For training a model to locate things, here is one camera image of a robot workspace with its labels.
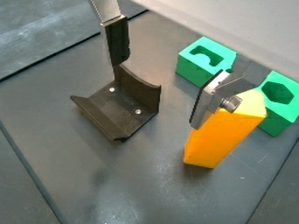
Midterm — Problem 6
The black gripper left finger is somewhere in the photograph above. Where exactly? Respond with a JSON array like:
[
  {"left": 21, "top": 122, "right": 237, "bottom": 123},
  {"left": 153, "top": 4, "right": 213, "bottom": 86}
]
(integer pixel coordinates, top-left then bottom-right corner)
[{"left": 88, "top": 0, "right": 129, "bottom": 67}]

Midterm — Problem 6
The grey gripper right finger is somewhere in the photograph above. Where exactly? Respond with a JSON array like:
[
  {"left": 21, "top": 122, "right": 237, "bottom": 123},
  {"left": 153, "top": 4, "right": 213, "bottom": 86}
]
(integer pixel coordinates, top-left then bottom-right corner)
[{"left": 189, "top": 61, "right": 269, "bottom": 130}]

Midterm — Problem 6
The yellow rectangular block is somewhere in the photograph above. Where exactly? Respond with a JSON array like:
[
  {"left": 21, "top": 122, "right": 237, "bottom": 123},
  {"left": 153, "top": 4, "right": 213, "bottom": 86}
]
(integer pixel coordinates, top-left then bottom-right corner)
[{"left": 182, "top": 89, "right": 267, "bottom": 168}]

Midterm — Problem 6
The green shape sorting board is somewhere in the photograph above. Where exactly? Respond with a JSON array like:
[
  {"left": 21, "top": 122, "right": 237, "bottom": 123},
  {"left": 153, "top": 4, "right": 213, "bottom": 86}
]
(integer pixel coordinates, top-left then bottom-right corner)
[{"left": 174, "top": 37, "right": 299, "bottom": 137}]

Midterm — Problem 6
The black curved holder stand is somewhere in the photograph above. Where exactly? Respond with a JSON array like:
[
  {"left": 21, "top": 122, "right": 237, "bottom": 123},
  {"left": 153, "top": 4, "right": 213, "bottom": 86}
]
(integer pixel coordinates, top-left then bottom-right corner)
[{"left": 69, "top": 65, "right": 161, "bottom": 141}]

